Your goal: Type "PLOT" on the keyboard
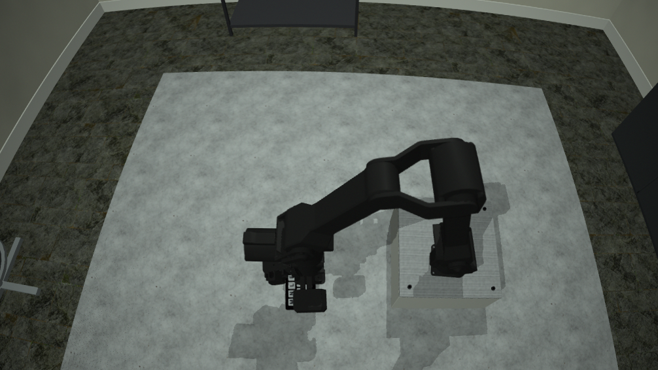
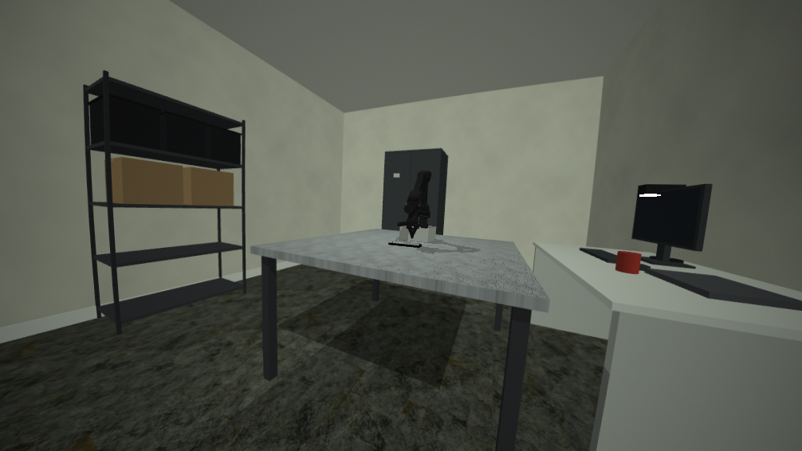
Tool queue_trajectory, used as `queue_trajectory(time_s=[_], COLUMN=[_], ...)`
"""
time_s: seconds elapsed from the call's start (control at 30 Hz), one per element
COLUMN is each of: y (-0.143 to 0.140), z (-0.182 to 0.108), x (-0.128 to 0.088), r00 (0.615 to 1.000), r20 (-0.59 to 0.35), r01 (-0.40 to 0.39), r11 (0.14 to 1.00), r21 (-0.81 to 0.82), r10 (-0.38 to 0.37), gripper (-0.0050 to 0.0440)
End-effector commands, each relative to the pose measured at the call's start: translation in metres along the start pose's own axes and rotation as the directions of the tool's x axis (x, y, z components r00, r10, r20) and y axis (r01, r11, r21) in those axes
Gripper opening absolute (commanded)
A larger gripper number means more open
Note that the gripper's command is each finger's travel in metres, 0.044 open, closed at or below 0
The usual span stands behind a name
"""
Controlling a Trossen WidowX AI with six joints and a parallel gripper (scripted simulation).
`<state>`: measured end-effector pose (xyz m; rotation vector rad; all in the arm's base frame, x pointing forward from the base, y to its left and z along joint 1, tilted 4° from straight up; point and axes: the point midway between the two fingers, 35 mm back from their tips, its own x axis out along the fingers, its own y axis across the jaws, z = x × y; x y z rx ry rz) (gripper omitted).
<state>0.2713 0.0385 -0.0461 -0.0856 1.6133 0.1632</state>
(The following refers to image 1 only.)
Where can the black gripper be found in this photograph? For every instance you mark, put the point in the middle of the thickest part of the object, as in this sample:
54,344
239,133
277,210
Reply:
310,300

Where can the black keyboard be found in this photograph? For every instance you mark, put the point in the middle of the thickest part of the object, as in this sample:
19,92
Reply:
290,286

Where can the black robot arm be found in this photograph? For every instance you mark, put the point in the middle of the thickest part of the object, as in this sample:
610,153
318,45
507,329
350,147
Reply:
306,231

